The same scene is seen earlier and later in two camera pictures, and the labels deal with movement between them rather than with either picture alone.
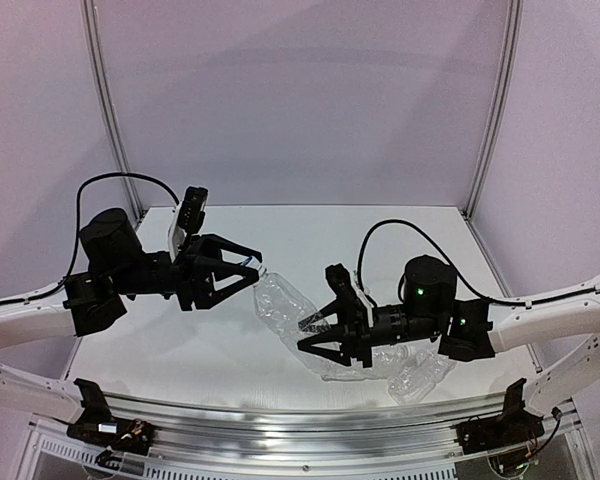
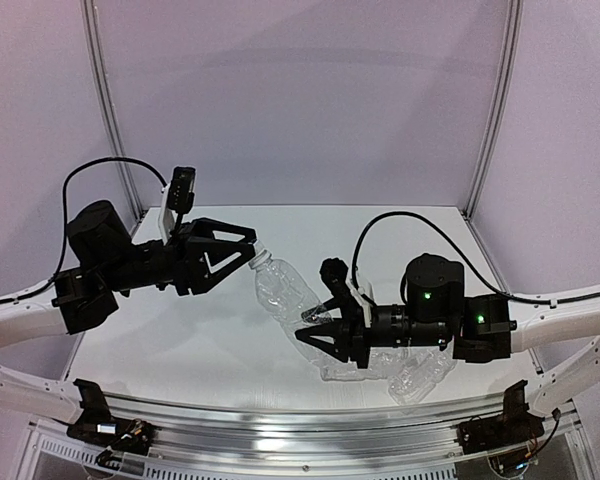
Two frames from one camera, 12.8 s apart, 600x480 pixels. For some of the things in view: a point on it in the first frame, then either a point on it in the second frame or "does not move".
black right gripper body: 358,329 does not move
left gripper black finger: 250,273 → 202,280
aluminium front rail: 194,430 does not move
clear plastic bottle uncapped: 418,377 does not move
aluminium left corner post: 93,20 does not move
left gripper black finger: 214,243 → 202,229
